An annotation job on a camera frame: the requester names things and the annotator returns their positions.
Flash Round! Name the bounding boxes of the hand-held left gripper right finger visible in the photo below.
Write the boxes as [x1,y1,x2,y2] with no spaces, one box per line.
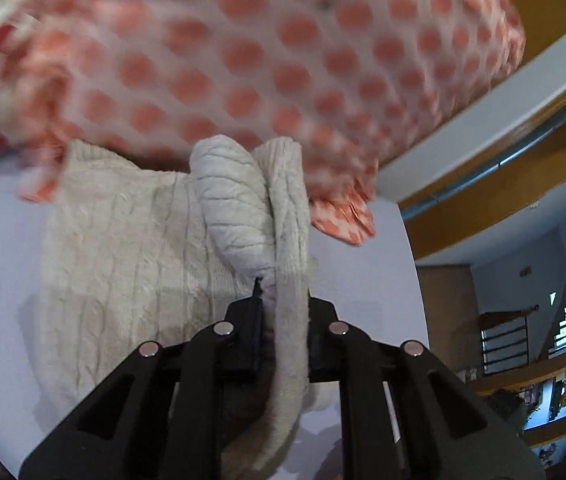
[307,287,546,480]

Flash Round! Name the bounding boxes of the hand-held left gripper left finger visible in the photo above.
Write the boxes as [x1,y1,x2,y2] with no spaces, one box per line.
[18,277,265,480]

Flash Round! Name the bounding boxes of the cream cable-knit sweater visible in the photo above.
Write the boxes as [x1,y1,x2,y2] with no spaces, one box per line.
[32,135,336,480]

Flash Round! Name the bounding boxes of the red polka dot garment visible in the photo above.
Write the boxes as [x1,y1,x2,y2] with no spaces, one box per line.
[0,0,528,247]

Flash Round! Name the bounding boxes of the wooden door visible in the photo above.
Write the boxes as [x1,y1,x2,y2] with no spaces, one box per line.
[415,264,484,373]

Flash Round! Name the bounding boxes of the black stair railing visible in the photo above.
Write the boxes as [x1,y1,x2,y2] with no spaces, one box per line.
[478,305,538,376]

